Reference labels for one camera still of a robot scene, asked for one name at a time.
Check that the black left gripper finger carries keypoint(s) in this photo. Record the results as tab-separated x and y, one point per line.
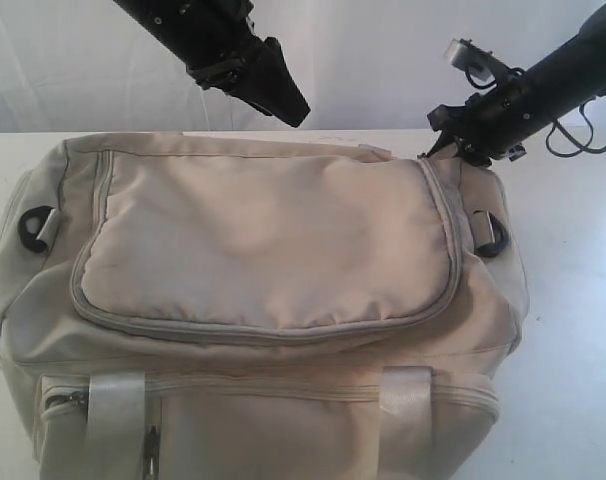
265	83

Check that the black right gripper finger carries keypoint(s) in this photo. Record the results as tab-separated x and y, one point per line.
446	147

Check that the white curtain backdrop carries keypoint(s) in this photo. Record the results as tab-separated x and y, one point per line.
86	66

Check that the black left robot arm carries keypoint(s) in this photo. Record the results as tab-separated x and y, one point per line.
166	19

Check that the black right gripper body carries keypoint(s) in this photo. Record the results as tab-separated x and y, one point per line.
483	125

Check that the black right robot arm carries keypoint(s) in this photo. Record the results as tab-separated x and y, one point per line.
565	80

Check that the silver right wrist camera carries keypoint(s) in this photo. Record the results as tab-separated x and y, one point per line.
465	56

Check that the beige fabric duffel bag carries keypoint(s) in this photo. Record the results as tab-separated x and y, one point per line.
183	307

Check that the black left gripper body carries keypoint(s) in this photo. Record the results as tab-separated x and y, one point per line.
233	59

